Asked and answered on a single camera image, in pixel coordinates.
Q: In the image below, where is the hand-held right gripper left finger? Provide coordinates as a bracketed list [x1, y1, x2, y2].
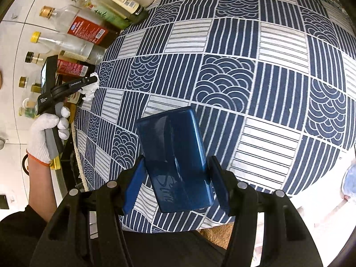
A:
[29, 156, 148, 267]

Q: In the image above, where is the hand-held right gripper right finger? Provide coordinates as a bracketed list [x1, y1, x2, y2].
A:
[207, 155, 324, 267]

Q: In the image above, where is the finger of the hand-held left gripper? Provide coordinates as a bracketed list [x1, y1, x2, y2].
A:
[83, 76, 100, 89]

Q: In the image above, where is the white tissue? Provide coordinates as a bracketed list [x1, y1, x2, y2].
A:
[80, 72, 100, 102]

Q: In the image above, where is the glossy blue box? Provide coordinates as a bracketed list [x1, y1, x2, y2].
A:
[136, 106, 215, 214]

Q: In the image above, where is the person's left forearm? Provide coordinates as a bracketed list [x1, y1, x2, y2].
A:
[28, 157, 57, 217]

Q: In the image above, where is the person's left hand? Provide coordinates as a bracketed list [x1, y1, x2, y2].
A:
[26, 106, 70, 164]

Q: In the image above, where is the clear glass bottle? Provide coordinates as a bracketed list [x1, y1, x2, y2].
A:
[30, 31, 107, 65]

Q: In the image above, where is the brown fuzzy mat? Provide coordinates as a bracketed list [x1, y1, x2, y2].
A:
[202, 223, 234, 249]

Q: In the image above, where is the large bottle with red label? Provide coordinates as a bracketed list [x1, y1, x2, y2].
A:
[39, 6, 123, 48]

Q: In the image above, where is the green label bottle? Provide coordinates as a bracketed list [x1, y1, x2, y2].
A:
[83, 1, 131, 30]

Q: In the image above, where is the yellow-capped bottle with pale label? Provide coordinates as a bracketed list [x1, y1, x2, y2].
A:
[65, 0, 149, 24]

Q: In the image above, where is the blue patterned tablecloth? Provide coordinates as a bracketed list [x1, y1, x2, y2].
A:
[73, 0, 356, 233]

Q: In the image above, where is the person's black clothing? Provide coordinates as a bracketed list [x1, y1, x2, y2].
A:
[0, 211, 231, 267]

